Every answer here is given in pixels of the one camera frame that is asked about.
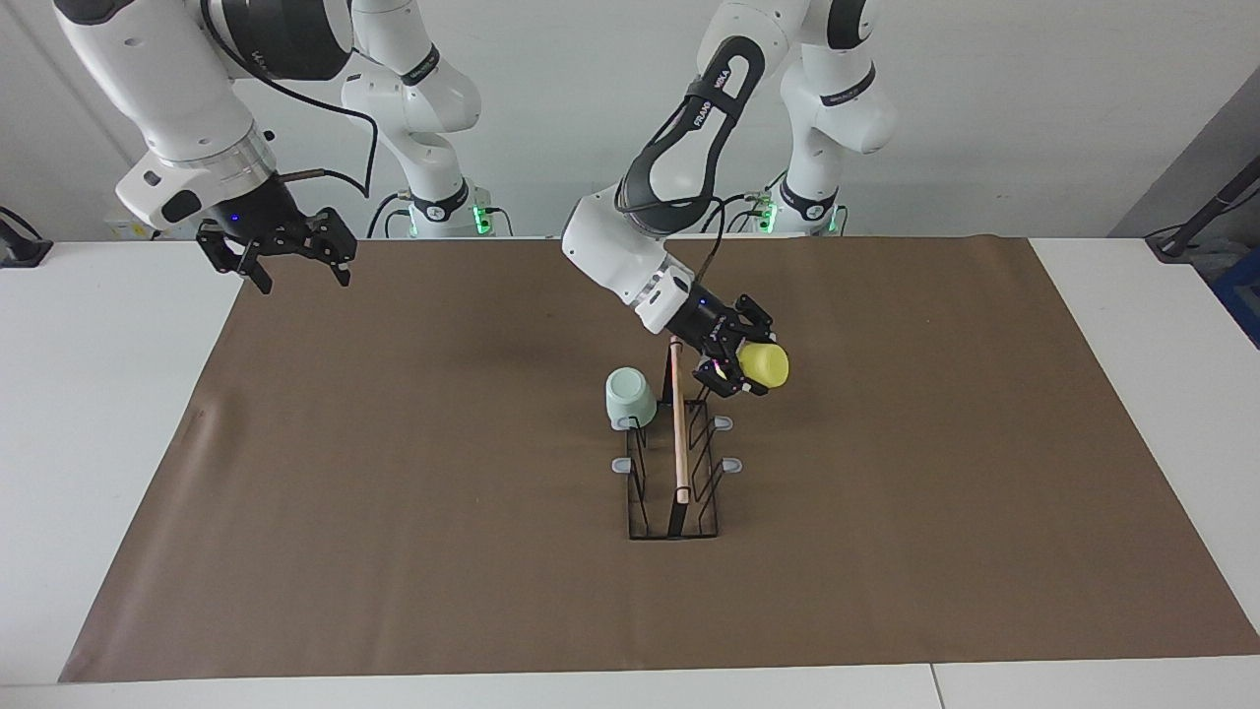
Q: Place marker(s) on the yellow plastic cup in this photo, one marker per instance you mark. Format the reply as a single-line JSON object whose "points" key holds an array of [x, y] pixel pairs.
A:
{"points": [[766, 364]]}

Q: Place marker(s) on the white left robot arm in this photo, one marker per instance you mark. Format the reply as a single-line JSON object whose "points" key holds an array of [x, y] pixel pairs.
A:
{"points": [[615, 246]]}

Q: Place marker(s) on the brown table mat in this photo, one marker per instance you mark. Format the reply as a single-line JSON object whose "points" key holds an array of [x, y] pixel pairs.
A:
{"points": [[394, 571]]}

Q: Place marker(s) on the black stand pole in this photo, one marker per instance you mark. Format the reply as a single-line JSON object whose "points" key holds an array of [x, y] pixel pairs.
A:
{"points": [[1196, 222]]}

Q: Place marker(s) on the light green plastic cup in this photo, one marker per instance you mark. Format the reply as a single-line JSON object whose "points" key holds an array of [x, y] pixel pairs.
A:
{"points": [[630, 399]]}

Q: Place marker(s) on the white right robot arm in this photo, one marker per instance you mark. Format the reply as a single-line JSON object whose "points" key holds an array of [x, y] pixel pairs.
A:
{"points": [[157, 79]]}

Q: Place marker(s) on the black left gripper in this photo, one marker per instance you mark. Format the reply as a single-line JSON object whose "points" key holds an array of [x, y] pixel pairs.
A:
{"points": [[704, 323]]}

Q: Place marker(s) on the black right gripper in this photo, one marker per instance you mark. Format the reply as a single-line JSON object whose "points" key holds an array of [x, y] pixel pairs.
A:
{"points": [[266, 215]]}

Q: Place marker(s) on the blue crate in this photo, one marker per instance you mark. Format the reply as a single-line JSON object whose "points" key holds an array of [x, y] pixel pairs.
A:
{"points": [[1242, 295]]}

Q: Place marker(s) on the black table clamp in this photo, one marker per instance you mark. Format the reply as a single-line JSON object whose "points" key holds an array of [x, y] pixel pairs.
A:
{"points": [[20, 248]]}

